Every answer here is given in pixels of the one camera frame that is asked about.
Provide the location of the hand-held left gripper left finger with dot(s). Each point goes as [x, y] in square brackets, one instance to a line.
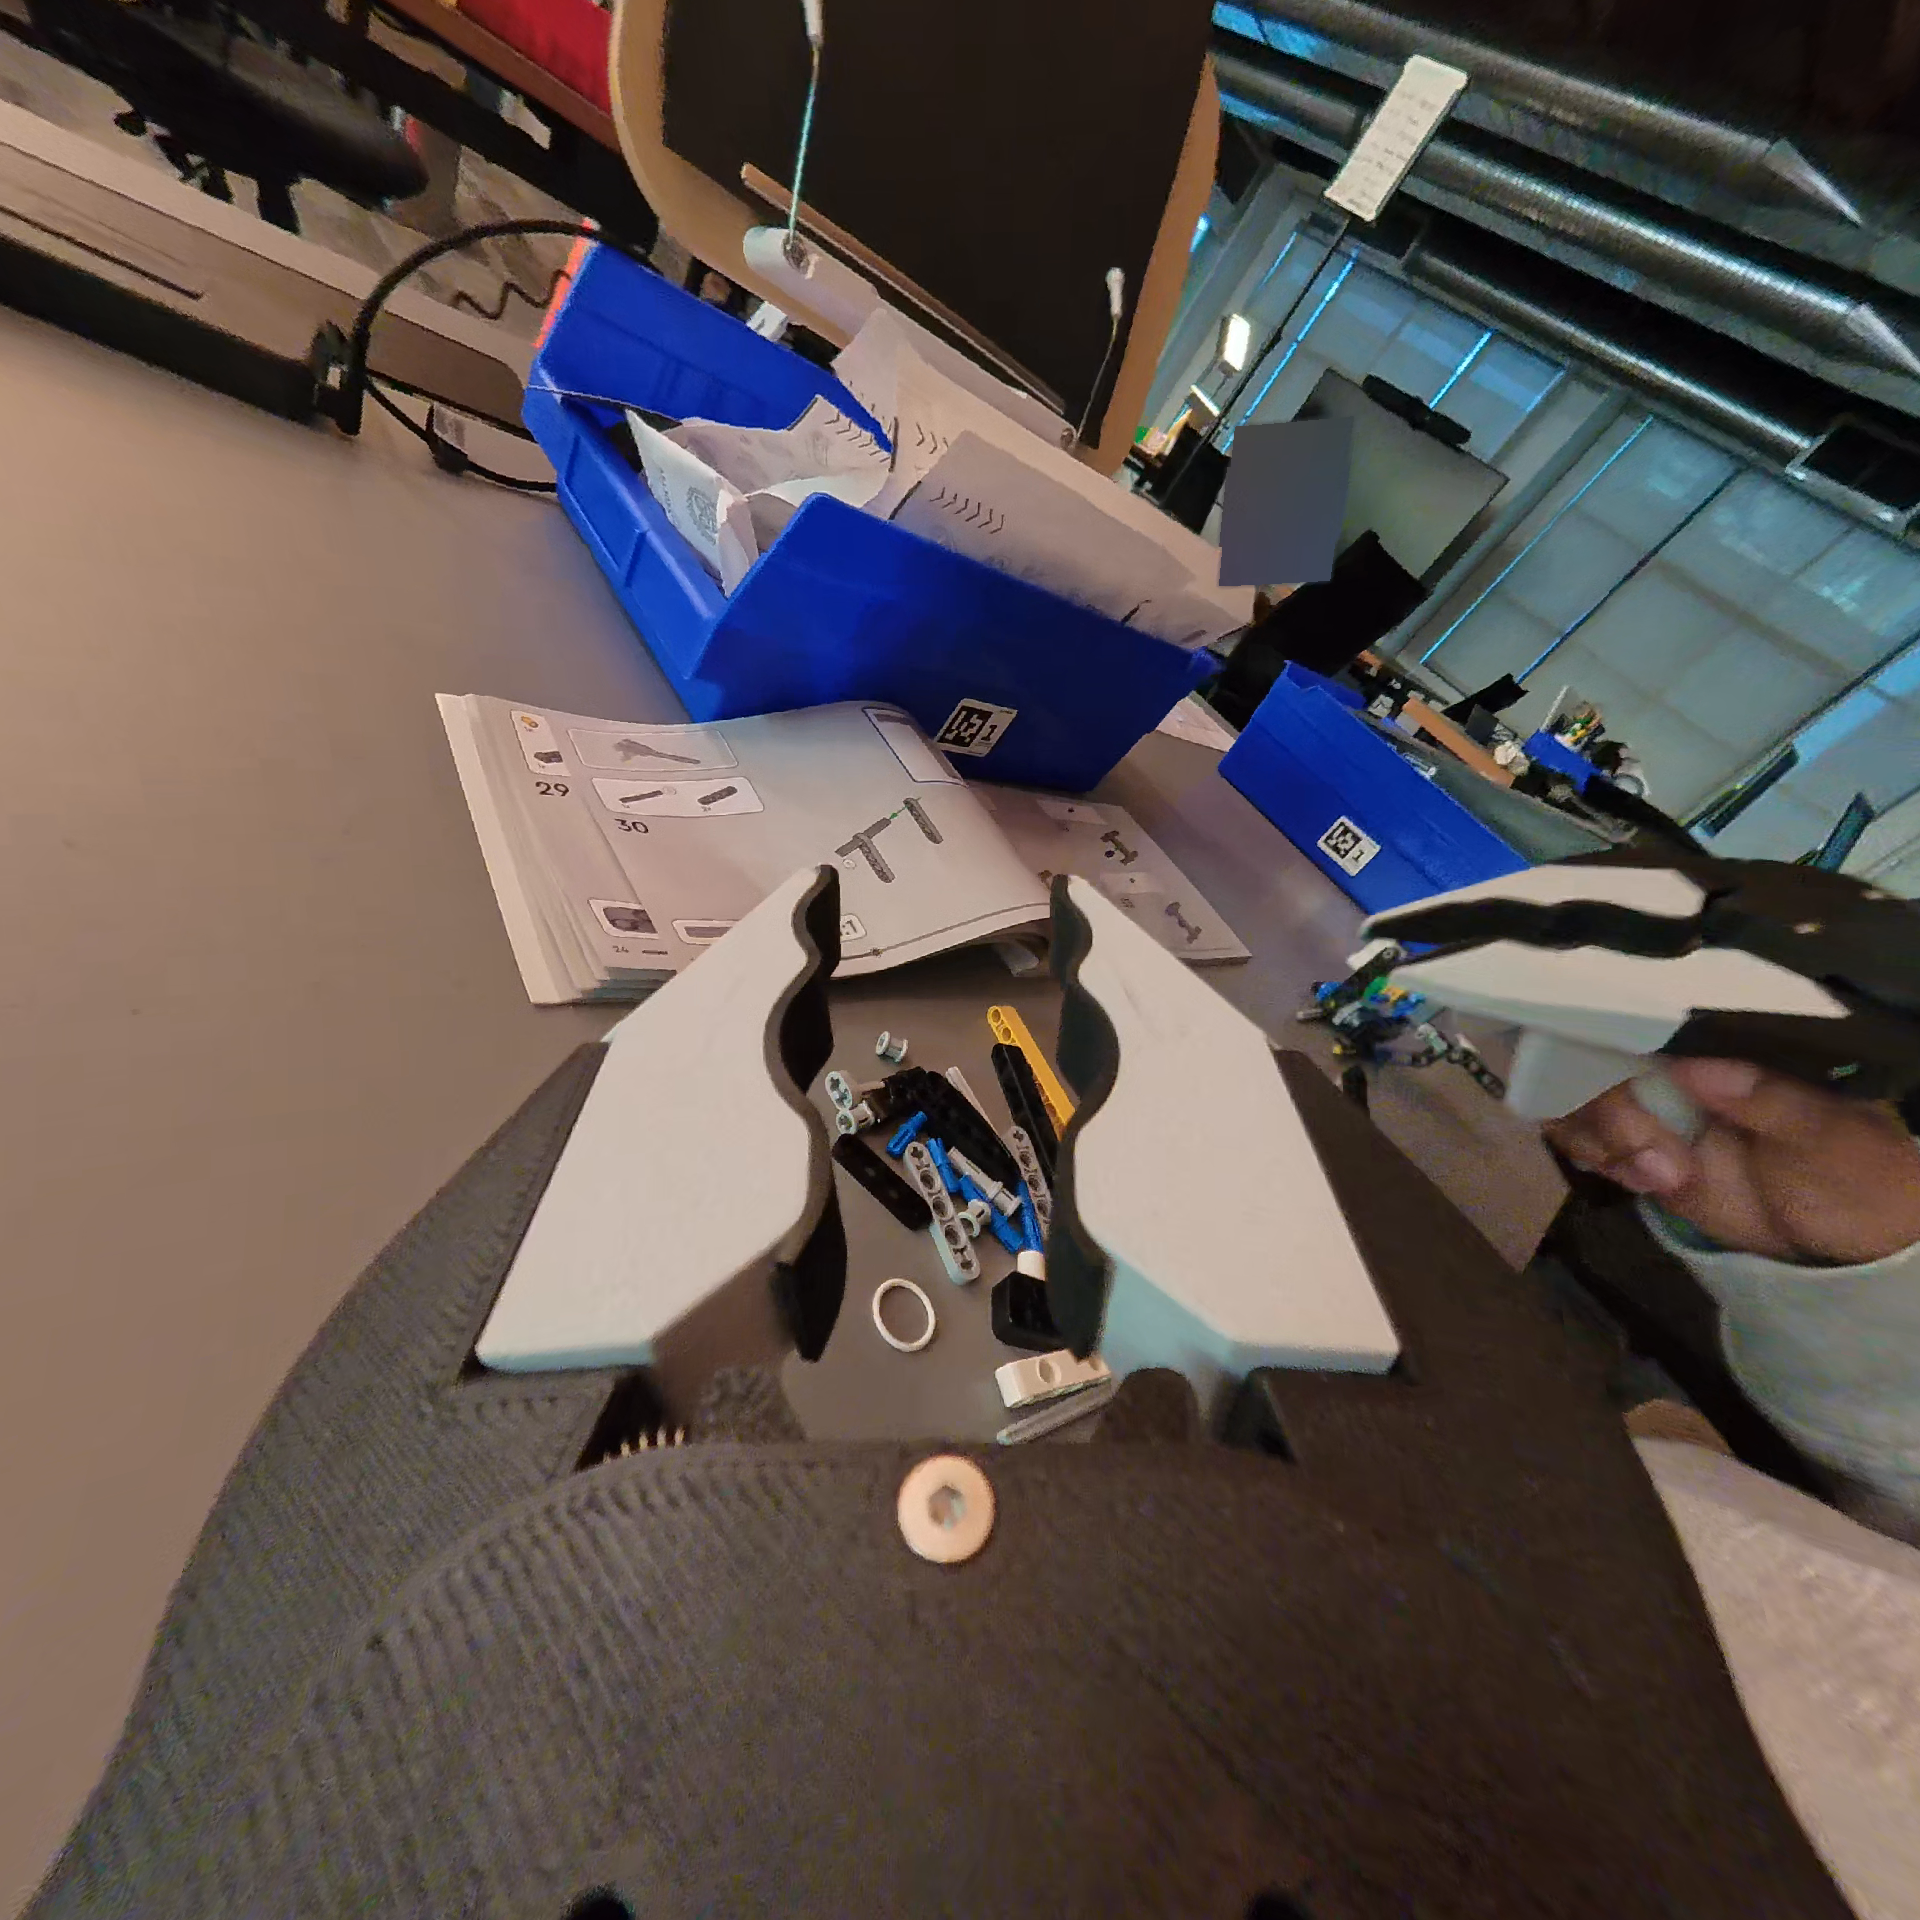
[661, 1169]

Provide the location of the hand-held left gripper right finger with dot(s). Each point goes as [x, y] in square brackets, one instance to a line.
[1229, 1186]

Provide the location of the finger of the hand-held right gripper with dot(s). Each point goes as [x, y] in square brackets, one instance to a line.
[1590, 997]
[1558, 900]

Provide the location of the pile of small lego pieces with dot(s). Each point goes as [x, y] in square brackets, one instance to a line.
[945, 1169]

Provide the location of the person's right forearm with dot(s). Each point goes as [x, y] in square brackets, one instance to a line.
[1828, 1367]

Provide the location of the partly built lego model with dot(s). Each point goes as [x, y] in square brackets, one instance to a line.
[1389, 1013]

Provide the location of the yellow lego beam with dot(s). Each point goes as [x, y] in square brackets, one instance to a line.
[1027, 1060]

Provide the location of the black lego beam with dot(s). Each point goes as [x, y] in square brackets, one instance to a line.
[1024, 1307]

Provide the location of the white lego beam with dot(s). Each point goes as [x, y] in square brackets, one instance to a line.
[1050, 1377]

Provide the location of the lego instruction booklet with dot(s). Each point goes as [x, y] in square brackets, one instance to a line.
[719, 841]

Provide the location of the person's right hand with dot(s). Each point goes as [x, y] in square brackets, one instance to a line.
[1800, 1169]

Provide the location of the small blue storage bin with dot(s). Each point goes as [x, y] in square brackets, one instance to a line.
[1351, 781]

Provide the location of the dark computer monitor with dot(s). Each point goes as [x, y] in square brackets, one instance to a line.
[1425, 480]

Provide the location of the blue storage bin with papers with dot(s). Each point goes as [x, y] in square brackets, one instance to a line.
[898, 631]

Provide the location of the white paper sheets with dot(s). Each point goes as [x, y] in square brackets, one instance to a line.
[1036, 509]

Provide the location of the hanging white tag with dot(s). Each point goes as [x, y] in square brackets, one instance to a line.
[1395, 135]

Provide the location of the wooden chair with black pad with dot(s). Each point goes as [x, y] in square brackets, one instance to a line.
[961, 165]

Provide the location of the long black box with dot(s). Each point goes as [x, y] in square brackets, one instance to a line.
[182, 286]

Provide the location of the black office chair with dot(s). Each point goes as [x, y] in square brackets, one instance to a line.
[284, 135]

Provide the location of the grey ventilation duct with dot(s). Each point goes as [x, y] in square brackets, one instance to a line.
[1574, 135]

